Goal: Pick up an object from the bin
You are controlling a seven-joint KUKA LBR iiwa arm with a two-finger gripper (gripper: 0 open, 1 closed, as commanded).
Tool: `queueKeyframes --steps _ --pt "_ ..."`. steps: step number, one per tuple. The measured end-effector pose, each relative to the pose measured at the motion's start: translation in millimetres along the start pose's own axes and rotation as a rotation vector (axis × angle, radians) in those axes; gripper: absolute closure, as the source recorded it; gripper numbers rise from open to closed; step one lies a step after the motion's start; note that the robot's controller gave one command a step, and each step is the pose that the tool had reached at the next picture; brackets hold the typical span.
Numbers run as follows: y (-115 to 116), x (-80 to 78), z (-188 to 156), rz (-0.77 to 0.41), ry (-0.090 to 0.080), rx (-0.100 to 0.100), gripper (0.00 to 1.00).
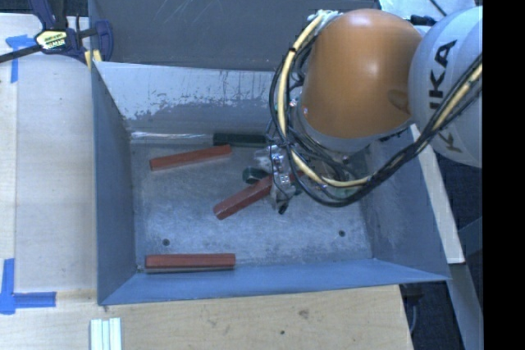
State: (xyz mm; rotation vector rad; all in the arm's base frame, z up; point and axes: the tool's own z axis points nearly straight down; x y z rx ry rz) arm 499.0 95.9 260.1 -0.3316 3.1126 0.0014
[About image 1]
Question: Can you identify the dark green flat block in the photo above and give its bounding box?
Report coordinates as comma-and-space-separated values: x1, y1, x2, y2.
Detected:
212, 131, 268, 148

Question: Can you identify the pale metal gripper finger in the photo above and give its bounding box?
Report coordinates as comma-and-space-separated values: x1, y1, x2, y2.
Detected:
243, 148, 289, 183
270, 172, 296, 216

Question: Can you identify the grey metal bin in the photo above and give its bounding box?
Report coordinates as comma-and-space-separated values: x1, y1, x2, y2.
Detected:
86, 0, 453, 307

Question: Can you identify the red-brown block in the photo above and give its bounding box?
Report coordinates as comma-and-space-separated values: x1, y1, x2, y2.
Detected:
148, 143, 234, 172
212, 175, 275, 221
144, 252, 237, 275

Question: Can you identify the pale wood flat board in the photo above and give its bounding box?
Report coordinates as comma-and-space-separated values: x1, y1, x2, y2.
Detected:
15, 52, 99, 295

